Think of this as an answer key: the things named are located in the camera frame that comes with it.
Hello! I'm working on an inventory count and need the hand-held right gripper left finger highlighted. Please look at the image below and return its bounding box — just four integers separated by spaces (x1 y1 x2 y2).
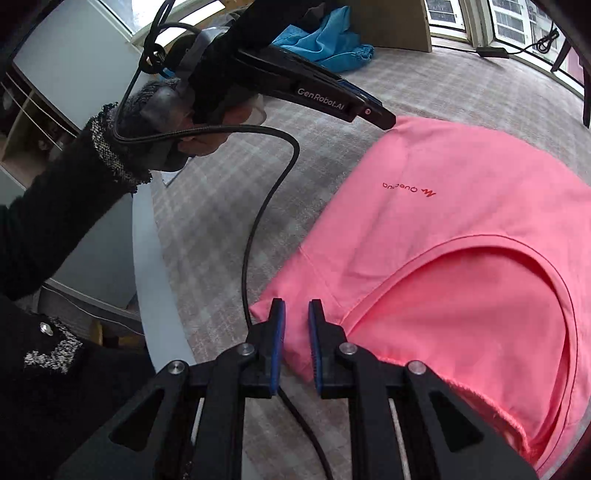
55 298 287 480

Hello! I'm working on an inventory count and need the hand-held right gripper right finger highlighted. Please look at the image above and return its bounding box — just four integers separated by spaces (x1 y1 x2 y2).
308 298 539 480

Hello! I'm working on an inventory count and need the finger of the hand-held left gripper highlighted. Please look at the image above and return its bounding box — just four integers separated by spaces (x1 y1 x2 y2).
353 99 397 130
335 78 385 108

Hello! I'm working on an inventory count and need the pink t-shirt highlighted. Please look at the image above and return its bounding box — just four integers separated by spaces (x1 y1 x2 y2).
249 115 591 476

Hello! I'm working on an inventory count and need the person's left forearm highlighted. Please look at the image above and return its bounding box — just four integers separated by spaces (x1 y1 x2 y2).
0 78 195 301

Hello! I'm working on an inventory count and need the person's left hand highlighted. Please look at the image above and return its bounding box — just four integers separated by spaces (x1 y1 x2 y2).
173 111 234 158

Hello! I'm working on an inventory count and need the blue garment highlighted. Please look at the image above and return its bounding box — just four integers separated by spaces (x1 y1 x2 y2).
271 7 376 72

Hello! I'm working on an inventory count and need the black tripod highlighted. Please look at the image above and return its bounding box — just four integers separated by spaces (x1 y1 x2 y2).
550 28 591 129

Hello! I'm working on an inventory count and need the person's body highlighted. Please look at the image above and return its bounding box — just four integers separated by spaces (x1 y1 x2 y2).
0 295 204 480

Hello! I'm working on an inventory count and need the wooden shelf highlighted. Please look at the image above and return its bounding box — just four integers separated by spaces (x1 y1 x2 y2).
0 65 81 162

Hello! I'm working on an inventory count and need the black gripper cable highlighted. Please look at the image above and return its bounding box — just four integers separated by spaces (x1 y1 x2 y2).
111 0 335 480

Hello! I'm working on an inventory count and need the black ring light cable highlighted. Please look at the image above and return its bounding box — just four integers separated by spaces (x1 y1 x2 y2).
475 28 561 58

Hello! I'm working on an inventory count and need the white window frame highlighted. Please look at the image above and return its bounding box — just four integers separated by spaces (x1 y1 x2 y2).
425 0 591 97

